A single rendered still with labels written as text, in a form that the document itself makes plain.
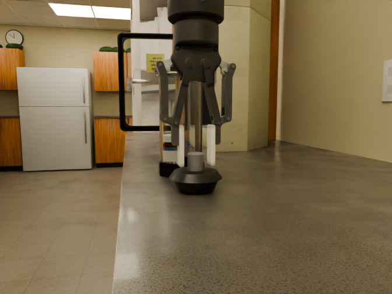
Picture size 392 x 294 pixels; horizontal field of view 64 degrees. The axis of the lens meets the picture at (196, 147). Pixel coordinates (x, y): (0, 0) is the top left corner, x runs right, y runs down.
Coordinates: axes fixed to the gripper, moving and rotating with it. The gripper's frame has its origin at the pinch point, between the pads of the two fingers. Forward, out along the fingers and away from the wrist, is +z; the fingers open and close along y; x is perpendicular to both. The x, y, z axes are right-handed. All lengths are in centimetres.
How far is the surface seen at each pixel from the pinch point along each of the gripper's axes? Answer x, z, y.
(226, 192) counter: 2.3, 7.6, -4.8
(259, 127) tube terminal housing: -56, 0, -36
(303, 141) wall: -66, 7, -60
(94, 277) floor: -148, 102, 36
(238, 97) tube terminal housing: -48, -11, -25
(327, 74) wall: -52, -19, -60
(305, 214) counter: 15.7, 7.6, -11.6
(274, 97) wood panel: -85, -12, -55
